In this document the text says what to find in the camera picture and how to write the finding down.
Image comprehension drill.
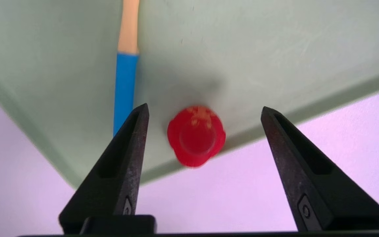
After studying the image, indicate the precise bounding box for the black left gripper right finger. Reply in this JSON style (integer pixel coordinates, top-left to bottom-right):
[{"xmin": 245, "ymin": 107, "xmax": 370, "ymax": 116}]
[{"xmin": 261, "ymin": 106, "xmax": 379, "ymax": 231}]

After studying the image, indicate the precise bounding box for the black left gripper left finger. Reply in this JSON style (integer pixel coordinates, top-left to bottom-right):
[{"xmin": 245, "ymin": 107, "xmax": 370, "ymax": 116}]
[{"xmin": 59, "ymin": 103, "xmax": 150, "ymax": 232}]

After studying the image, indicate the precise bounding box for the red rubber duck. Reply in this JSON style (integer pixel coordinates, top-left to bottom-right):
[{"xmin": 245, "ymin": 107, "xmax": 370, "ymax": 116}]
[{"xmin": 167, "ymin": 105, "xmax": 226, "ymax": 168}]

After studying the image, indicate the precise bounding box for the light green plastic tray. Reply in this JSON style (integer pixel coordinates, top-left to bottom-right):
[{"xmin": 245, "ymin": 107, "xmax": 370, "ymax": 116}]
[{"xmin": 0, "ymin": 0, "xmax": 379, "ymax": 189}]

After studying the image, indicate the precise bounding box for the wooden spoon with blue handle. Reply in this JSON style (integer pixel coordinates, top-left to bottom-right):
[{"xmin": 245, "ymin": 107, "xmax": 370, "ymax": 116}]
[{"xmin": 113, "ymin": 0, "xmax": 140, "ymax": 137}]

